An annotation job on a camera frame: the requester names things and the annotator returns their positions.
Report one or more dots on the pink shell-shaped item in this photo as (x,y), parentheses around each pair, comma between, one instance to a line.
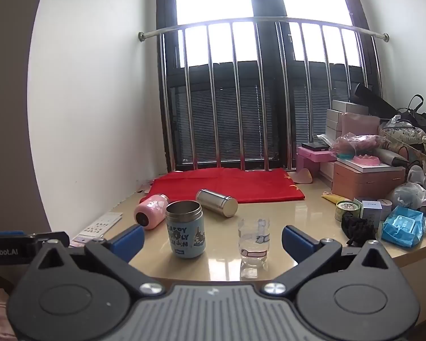
(303,177)

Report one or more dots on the plastic bag with pink contents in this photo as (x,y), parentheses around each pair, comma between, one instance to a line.
(355,142)

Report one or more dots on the stack of white boxes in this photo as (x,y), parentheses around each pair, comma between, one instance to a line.
(337,117)

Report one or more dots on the stainless steel window railing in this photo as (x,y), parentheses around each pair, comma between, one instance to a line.
(234,20)

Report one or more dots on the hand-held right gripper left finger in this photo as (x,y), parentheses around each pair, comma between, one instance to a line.
(129,242)

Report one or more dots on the large pink-brown box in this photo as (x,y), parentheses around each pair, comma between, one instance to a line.
(367,181)

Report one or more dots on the blue cartoon steel cup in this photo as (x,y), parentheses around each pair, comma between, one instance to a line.
(185,234)

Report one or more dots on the silver steel cup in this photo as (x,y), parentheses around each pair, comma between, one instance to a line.
(213,200)

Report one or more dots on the clear plastic bag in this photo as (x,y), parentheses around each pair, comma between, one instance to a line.
(408,195)

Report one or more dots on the flat black box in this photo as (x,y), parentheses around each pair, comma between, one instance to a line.
(315,146)

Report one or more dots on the small white blue box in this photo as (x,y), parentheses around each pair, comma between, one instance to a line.
(372,211)

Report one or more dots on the small printed paper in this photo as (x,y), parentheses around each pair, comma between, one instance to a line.
(85,240)

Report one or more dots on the dark window frame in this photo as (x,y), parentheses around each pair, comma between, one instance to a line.
(261,0)

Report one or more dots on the floral fabric bag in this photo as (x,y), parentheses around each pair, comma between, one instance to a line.
(408,138)

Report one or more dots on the pink toothed tray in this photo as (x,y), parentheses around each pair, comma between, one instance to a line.
(366,161)

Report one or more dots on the black scrunched cloth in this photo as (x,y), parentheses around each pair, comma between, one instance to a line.
(358,229)

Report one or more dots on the black flat board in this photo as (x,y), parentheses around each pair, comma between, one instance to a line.
(371,99)

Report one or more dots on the yellow tube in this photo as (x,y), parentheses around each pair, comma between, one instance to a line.
(335,198)

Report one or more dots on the pink thermos cup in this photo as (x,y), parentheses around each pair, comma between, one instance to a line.
(152,211)

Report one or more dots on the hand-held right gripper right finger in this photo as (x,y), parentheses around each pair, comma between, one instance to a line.
(298,243)

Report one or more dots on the clear printed cup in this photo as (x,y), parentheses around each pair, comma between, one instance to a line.
(254,241)

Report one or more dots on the black handbag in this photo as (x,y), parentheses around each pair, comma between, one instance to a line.
(417,117)

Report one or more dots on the red cloth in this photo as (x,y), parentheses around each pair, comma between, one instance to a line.
(227,184)

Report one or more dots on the green tin can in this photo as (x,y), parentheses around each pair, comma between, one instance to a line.
(348,209)

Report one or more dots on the pink clothing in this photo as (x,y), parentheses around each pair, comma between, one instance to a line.
(0,323)

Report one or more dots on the pink fabric box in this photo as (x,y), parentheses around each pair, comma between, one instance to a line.
(360,124)

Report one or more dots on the pink small stand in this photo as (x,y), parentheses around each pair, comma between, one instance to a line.
(314,156)

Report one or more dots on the white sticker sheet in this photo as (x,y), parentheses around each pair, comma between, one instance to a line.
(104,223)

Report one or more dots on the blue wet wipes packet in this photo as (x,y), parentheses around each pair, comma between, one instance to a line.
(403,227)

